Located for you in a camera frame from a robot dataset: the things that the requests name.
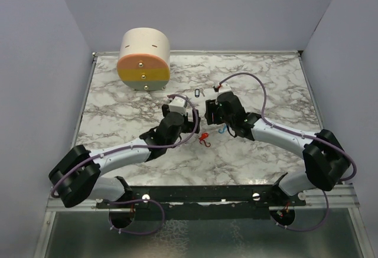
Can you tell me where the black tag key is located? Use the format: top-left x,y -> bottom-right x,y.
194,89 -> 205,97

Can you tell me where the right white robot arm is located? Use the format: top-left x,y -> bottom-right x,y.
205,92 -> 350,205

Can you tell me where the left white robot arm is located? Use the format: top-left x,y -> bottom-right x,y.
48,109 -> 200,208

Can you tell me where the blue carabiner right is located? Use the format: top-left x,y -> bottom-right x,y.
218,125 -> 229,134

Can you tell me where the red carabiner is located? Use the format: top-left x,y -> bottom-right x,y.
200,139 -> 211,148

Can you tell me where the red tag key near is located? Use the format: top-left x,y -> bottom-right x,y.
199,132 -> 209,140

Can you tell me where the round pastel drawer box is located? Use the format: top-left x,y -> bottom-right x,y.
116,28 -> 170,91

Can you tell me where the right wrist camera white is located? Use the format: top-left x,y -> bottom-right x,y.
213,82 -> 232,94

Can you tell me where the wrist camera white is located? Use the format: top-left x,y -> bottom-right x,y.
168,97 -> 187,116
213,82 -> 232,94

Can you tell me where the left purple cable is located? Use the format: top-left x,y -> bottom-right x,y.
50,94 -> 202,235

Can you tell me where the purple cable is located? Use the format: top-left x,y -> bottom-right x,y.
214,72 -> 357,231
50,94 -> 202,235

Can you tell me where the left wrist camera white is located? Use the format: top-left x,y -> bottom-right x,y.
168,97 -> 187,116

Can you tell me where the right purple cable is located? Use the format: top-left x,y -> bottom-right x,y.
214,72 -> 357,231

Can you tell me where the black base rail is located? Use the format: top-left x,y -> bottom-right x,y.
96,185 -> 305,221

